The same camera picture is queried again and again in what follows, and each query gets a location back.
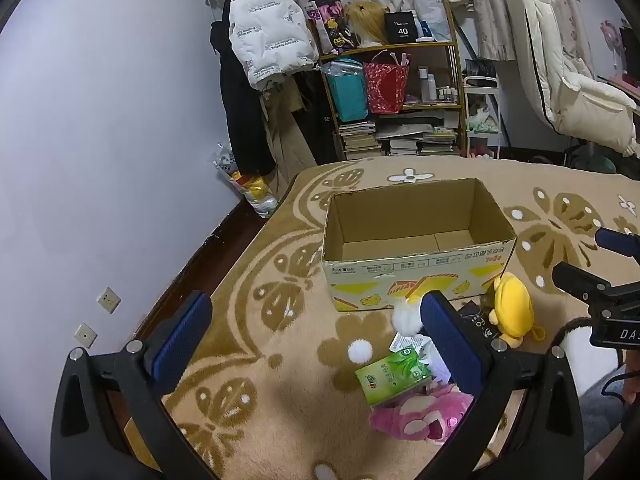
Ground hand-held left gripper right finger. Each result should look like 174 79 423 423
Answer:
415 290 586 480

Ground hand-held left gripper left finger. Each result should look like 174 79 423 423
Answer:
50 290 221 480

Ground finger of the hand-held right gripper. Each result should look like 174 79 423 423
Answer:
552 262 628 306
595 227 640 256

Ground white fluffy plush toy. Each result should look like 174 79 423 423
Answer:
391 297 426 336

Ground green tissue pack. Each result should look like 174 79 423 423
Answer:
355 349 433 407

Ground yellow plush toy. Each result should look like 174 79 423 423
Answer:
487 272 536 348

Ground cardboard box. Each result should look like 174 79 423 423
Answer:
321 177 517 312

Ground pink plush bear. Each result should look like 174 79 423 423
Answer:
369 382 476 447

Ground black pouch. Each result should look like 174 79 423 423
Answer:
457 300 493 341

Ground person's leg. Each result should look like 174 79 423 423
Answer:
580 370 640 456

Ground beige patterned rug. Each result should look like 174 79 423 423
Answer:
122 156 640 480

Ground cream padded chair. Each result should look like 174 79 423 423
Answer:
501 0 640 158

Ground clear plastic bag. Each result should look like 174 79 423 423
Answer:
212 142 279 218

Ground stack of books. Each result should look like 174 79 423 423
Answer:
377 117 458 157
337 120 381 161

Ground pink fan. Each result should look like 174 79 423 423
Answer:
600 20 626 76

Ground white trolley cart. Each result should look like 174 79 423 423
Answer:
462 75 506 160

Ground black coat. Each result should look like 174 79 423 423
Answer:
210 0 277 176

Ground leaning cardboard sheets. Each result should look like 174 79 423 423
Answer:
260 87 318 196

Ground row of cosmetic bottles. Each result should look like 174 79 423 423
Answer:
417 65 461 103

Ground red gift bag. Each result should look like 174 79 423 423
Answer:
363 52 411 115

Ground teal bag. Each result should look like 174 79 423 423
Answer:
322 59 368 123

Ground wooden shelf unit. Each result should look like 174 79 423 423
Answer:
315 7 463 161

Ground white paper bag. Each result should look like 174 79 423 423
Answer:
412 0 452 42

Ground black box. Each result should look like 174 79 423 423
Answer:
384 11 418 44

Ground white puffer jacket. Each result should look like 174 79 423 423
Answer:
228 0 320 92

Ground blonde wig on stand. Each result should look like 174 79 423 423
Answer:
346 1 391 50

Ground pink and black packaged toy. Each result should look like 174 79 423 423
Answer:
306 0 358 53

